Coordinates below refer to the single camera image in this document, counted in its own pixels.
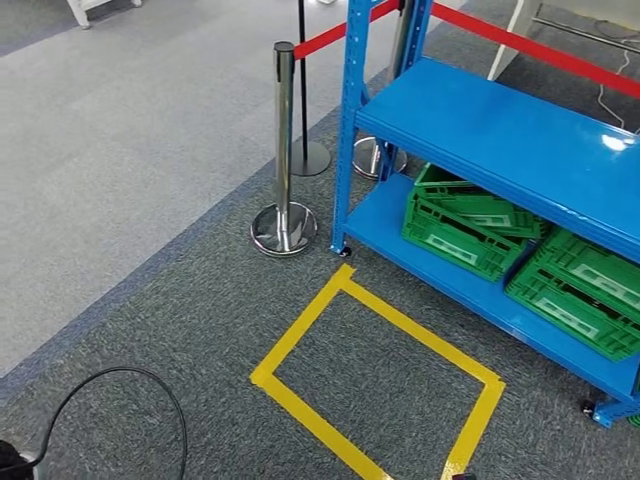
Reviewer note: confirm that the red barrier belt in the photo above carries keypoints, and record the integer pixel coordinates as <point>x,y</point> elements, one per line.
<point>320,40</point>
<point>550,53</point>

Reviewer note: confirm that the white furniture legs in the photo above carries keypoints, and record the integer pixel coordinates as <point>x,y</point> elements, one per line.
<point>80,10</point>

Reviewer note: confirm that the green folded plastic crate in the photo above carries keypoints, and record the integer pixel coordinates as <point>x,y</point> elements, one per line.
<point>530,291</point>
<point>564,255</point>
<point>425,232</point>
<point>450,192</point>

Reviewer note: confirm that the black pole stanchion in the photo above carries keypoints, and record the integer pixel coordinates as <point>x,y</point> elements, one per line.
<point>310,159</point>

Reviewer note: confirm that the blue metal shelf rack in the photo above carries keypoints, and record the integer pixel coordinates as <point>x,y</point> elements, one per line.
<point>500,132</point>

